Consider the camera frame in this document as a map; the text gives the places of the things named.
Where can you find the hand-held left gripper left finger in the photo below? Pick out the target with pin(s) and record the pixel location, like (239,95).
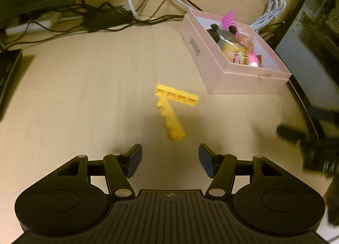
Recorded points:
(133,162)

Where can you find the pink cardboard box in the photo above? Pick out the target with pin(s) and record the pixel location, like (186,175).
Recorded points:
(238,82)

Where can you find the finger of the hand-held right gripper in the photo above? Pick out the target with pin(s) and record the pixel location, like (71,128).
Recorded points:
(324,113)
(290,133)

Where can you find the yellow toy brick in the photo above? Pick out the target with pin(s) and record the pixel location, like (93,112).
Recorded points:
(176,95)
(172,122)

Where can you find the glass sided computer case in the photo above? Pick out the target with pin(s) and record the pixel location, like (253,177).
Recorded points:
(309,48)

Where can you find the black flat box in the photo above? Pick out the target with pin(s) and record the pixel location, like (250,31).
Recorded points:
(8,80)

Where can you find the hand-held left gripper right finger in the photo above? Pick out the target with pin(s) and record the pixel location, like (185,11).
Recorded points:
(205,159)

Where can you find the black power adapter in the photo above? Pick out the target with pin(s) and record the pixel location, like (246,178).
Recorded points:
(106,20)

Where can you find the round bread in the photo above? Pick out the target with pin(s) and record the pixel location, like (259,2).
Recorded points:
(231,48)

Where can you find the pink toy basket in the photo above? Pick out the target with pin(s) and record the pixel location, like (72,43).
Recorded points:
(230,20)

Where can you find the white power strip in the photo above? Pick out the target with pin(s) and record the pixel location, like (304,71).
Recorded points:
(39,24)

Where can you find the dark plush cloth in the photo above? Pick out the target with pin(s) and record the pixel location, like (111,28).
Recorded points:
(213,33)

